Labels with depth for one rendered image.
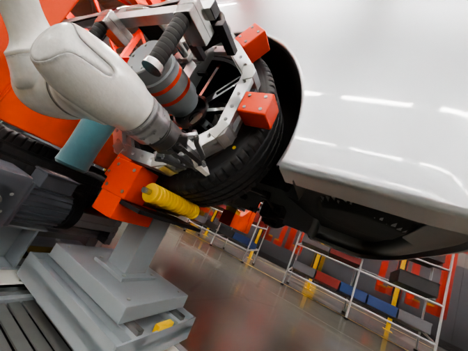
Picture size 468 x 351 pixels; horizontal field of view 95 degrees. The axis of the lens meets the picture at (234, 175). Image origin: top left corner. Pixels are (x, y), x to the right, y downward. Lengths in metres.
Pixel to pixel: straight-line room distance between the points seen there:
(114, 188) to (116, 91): 0.41
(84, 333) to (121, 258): 0.23
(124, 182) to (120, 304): 0.33
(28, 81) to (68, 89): 0.13
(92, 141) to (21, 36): 0.32
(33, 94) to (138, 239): 0.52
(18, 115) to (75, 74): 0.70
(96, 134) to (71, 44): 0.42
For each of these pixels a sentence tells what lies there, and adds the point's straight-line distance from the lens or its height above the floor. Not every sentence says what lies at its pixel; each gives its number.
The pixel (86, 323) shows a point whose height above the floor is 0.15.
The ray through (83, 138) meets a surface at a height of 0.57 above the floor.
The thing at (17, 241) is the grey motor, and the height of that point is 0.15.
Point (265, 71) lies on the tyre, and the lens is 0.83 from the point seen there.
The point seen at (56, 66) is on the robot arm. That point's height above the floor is 0.61.
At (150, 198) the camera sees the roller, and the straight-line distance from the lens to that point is 0.65.
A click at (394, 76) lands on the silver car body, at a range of 0.83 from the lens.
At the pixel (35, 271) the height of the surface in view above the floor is 0.14.
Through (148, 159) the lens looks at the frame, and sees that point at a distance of 0.71.
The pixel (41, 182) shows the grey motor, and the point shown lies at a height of 0.39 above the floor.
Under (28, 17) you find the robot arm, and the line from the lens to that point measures 0.54.
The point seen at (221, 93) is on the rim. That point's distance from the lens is 0.86.
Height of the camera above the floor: 0.52
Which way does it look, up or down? 13 degrees up
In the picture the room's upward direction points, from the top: 25 degrees clockwise
